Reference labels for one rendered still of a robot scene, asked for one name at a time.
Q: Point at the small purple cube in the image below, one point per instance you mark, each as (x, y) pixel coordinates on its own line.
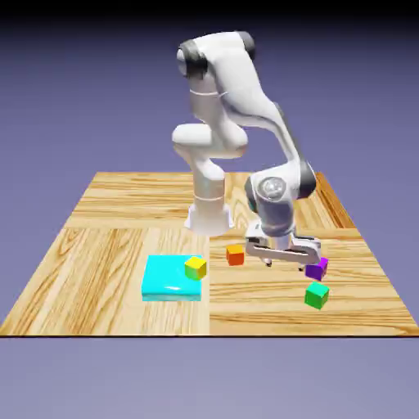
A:
(316, 271)

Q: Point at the small yellow cube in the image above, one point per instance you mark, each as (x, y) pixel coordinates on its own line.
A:
(195, 268)

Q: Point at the large cyan box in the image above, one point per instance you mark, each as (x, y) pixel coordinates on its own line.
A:
(170, 278)

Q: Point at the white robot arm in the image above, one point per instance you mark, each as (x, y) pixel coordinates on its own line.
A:
(229, 78)

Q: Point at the small orange cube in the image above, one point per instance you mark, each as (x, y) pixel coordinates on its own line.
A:
(235, 255)

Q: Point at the small green cube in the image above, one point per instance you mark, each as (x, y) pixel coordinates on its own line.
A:
(316, 295)

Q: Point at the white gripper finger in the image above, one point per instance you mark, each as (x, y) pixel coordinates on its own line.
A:
(301, 267)
(268, 262)

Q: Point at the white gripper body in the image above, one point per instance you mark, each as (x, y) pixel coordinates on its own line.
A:
(281, 253)

